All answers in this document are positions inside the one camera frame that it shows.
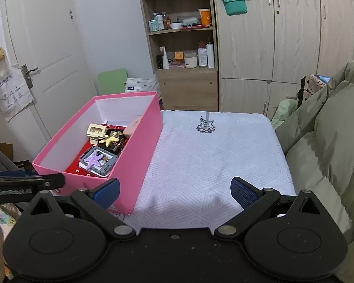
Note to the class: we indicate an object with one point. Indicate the teal hanging pouch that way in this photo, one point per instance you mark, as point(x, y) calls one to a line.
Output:
point(234, 3)

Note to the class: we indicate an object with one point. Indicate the flat brown cardboard box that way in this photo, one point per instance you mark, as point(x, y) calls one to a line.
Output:
point(3, 151)

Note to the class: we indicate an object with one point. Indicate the dark grey chair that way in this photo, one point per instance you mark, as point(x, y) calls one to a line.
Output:
point(1, 156)

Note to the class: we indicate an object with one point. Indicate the white capped bottle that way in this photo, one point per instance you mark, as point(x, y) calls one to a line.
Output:
point(159, 20)

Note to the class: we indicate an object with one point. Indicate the brown glass bottle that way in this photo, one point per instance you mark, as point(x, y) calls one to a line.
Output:
point(166, 22)

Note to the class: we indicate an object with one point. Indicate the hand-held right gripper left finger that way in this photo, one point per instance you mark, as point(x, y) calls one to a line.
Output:
point(107, 194)

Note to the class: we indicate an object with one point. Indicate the yellow starfish toy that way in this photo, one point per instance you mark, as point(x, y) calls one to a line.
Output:
point(109, 140)

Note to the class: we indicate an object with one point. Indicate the olive green quilt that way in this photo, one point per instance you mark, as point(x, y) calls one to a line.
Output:
point(336, 141)

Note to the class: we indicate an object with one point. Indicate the light green pillow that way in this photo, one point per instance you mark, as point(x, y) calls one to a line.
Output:
point(284, 112)

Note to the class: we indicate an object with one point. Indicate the orange cup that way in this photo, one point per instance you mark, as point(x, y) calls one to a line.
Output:
point(205, 17)

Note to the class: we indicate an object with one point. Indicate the white tube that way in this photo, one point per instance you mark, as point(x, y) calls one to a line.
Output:
point(210, 56)

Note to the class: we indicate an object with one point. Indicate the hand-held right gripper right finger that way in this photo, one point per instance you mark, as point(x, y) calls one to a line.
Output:
point(244, 195)

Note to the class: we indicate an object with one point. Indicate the orange small box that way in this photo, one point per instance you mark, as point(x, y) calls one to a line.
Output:
point(179, 56)

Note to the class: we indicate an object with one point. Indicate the green folding table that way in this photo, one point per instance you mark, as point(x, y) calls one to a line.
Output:
point(112, 81)

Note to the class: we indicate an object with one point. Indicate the cream plastic bracket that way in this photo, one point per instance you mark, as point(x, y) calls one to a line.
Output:
point(95, 130)

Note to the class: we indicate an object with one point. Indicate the white labelled bottle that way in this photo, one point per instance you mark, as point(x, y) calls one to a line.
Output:
point(202, 56)

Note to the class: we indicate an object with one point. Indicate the white printed tote bag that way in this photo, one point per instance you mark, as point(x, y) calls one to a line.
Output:
point(11, 94)

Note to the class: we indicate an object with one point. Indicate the wooden shelf cabinet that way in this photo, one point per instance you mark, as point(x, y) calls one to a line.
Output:
point(188, 88)

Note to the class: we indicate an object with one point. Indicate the white jar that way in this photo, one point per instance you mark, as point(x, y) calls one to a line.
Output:
point(191, 60)

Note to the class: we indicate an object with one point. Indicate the pink round case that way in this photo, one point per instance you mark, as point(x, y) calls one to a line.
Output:
point(132, 126)

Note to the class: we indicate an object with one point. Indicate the pink cardboard box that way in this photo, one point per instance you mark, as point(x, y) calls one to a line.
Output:
point(138, 153)

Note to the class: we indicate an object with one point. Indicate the pink flat box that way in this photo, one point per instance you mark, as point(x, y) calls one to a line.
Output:
point(177, 64)

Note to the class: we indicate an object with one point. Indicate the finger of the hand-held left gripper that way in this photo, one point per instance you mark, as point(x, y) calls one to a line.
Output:
point(23, 184)

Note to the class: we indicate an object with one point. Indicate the white door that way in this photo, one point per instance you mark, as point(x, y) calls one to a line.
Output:
point(47, 35)

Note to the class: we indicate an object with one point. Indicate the white spray bottle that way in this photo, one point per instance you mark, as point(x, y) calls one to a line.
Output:
point(165, 60)

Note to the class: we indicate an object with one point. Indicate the patterned dark bag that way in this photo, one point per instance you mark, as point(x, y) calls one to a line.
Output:
point(312, 87)

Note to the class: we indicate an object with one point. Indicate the grey plastic tray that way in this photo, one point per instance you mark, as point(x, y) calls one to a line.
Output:
point(109, 168)

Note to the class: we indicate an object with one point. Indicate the red printed paper bag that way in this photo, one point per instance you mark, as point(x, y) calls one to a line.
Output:
point(82, 156)

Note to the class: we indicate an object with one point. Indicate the teal small box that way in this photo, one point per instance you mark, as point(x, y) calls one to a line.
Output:
point(152, 26)

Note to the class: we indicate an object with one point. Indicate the purple starfish toy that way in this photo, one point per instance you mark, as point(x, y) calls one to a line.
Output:
point(94, 160)

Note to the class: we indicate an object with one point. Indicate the black bottle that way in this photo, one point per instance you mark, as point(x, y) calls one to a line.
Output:
point(159, 63)

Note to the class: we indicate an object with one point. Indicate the white patterned bedsheet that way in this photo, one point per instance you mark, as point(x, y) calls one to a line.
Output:
point(209, 159)

